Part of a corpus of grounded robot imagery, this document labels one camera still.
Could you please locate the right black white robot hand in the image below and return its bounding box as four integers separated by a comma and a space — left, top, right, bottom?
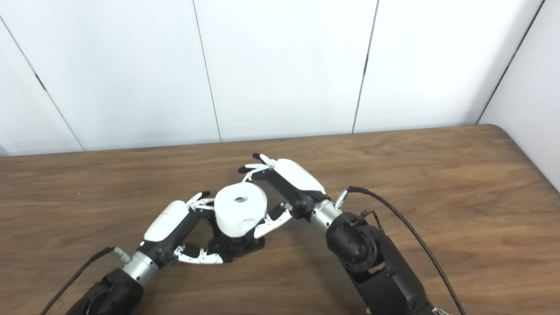
238, 153, 331, 239

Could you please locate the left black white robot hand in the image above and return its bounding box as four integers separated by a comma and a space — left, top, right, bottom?
136, 191, 228, 268

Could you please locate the round white piece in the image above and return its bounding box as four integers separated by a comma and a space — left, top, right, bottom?
214, 182, 268, 238

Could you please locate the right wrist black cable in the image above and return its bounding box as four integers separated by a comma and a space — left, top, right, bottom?
335, 186, 467, 315

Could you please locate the thin black arm wire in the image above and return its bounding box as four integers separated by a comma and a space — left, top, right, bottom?
360, 210, 385, 230

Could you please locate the black flanged holder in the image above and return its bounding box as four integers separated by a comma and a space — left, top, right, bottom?
206, 219, 266, 259

